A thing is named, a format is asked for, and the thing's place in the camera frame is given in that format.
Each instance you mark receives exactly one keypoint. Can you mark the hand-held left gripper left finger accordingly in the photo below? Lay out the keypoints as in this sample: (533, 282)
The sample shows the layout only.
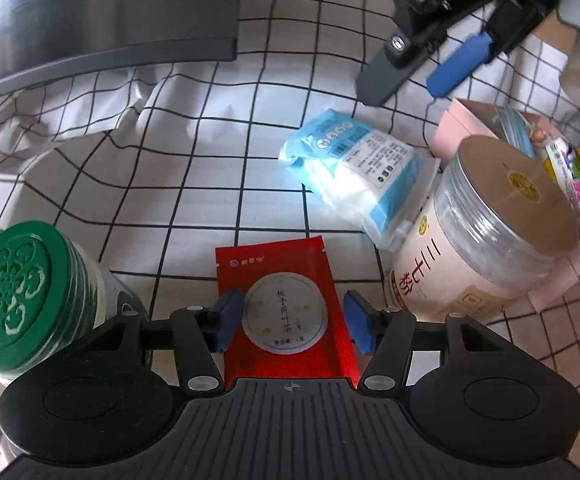
(229, 317)

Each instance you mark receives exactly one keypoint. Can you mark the green-lid jar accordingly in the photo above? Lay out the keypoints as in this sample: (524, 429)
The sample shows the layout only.
(14, 295)

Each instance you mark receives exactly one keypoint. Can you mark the blue white tissue pack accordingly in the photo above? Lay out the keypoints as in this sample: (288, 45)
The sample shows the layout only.
(350, 160)

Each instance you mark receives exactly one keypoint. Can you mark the blue face mask pack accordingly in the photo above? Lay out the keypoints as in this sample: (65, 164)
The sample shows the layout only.
(516, 127)

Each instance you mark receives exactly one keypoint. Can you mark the pink cardboard box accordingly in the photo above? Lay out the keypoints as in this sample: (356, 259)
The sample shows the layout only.
(457, 121)

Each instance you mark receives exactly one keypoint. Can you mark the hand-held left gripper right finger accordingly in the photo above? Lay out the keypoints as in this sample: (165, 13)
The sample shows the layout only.
(357, 321)

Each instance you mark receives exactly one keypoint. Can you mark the clear jar with tan lid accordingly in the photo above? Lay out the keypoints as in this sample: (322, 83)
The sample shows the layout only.
(490, 240)

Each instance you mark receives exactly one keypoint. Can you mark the red tea sachet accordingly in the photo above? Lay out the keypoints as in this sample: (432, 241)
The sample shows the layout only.
(290, 260)

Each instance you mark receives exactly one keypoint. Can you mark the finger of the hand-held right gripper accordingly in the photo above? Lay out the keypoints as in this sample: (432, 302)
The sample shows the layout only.
(395, 65)
(462, 62)

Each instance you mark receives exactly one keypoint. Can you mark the white black-grid tablecloth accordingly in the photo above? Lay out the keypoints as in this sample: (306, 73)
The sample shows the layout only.
(169, 185)

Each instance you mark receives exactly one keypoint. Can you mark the black computer monitor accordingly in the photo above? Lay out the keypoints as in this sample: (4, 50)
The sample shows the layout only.
(94, 10)

